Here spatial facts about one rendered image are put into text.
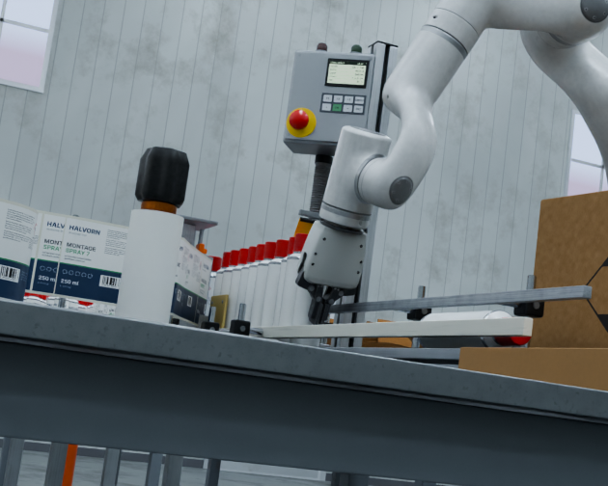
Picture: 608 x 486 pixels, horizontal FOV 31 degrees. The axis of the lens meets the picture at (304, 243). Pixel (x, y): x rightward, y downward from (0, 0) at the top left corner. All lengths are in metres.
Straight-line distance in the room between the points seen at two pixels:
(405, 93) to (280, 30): 10.02
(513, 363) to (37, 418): 0.51
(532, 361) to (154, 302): 0.87
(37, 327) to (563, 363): 0.50
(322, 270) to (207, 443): 1.07
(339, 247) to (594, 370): 0.89
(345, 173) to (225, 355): 1.08
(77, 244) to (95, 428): 1.28
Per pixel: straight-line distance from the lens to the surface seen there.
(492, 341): 1.31
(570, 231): 1.52
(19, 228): 1.65
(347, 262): 1.79
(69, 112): 10.92
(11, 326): 0.66
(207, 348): 0.68
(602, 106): 1.91
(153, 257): 1.77
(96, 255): 1.98
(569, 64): 1.95
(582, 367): 0.96
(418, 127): 1.72
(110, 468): 3.79
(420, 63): 1.79
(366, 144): 1.74
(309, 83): 2.14
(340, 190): 1.75
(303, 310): 1.84
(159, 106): 11.14
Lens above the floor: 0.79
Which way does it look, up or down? 8 degrees up
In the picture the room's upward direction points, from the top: 7 degrees clockwise
